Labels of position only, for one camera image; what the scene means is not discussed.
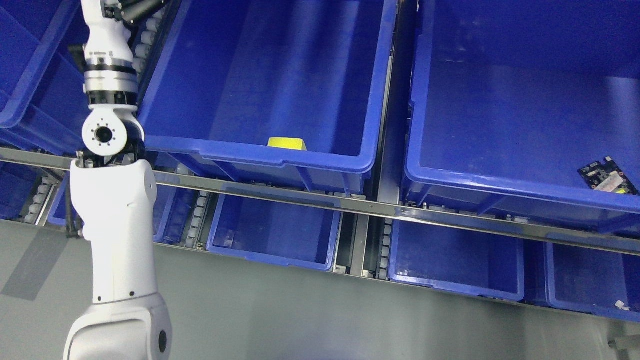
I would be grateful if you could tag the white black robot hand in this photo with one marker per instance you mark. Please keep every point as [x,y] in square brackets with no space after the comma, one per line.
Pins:
[110,23]

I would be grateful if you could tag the yellow foam block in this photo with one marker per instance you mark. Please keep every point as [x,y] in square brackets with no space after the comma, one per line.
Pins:
[287,143]

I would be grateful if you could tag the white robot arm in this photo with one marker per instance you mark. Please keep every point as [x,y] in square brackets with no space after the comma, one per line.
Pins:
[113,189]

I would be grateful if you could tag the grey metal shelf rack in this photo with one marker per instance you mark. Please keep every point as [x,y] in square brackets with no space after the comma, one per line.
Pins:
[383,194]

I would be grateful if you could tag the black circuit board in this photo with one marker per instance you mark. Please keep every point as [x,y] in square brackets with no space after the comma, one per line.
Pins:
[607,176]

